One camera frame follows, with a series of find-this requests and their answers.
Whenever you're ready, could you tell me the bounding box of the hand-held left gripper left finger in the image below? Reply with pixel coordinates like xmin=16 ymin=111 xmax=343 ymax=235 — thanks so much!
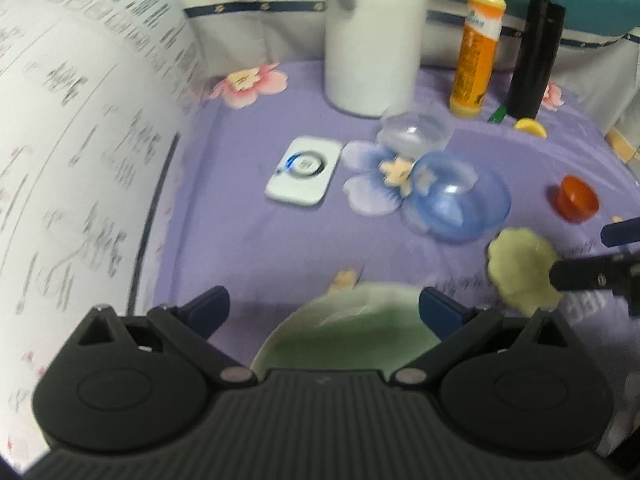
xmin=75 ymin=286 xmax=255 ymax=390

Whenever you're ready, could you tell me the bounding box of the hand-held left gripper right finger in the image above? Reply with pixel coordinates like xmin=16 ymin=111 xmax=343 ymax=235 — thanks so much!
xmin=392 ymin=287 xmax=576 ymax=388

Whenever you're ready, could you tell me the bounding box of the white flat electronic device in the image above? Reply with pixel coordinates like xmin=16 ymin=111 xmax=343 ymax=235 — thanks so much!
xmin=265 ymin=136 xmax=345 ymax=207

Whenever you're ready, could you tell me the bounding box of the yellow orange plastic bottle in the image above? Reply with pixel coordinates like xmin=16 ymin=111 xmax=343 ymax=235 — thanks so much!
xmin=449 ymin=0 xmax=503 ymax=121

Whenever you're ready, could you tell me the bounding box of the black cylindrical bottle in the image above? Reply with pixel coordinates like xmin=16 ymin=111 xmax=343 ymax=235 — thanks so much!
xmin=506 ymin=0 xmax=566 ymax=121

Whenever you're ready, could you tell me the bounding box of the white jug with handle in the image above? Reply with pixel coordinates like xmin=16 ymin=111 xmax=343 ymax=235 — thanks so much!
xmin=324 ymin=0 xmax=428 ymax=118

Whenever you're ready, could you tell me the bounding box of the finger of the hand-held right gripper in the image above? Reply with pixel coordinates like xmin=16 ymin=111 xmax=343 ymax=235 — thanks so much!
xmin=600 ymin=216 xmax=640 ymax=248
xmin=548 ymin=250 xmax=640 ymax=318

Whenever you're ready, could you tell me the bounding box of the white round plate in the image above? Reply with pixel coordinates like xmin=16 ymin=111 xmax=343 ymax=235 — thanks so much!
xmin=250 ymin=282 xmax=443 ymax=376

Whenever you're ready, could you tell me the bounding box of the white printed instruction sheet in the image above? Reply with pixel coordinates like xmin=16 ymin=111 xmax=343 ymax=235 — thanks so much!
xmin=0 ymin=0 xmax=206 ymax=476

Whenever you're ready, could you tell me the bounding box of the purple floral tablecloth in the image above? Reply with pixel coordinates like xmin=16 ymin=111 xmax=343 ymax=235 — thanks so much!
xmin=135 ymin=57 xmax=640 ymax=461

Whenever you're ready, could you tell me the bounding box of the blue translucent bowl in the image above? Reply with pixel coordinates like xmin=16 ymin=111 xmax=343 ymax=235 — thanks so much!
xmin=407 ymin=151 xmax=512 ymax=245

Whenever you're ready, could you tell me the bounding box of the pale yellow flower-shaped plate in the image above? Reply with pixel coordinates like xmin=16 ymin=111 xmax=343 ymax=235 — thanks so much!
xmin=487 ymin=227 xmax=566 ymax=311

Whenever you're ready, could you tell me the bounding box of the green square plate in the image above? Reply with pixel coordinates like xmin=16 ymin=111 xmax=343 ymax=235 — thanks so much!
xmin=265 ymin=310 xmax=441 ymax=373

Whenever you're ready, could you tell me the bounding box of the clear plastic bowl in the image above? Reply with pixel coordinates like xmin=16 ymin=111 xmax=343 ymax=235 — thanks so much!
xmin=377 ymin=110 xmax=453 ymax=158

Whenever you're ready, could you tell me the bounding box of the orange plastic bowl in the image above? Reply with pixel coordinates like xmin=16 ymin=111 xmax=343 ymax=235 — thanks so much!
xmin=557 ymin=175 xmax=600 ymax=222

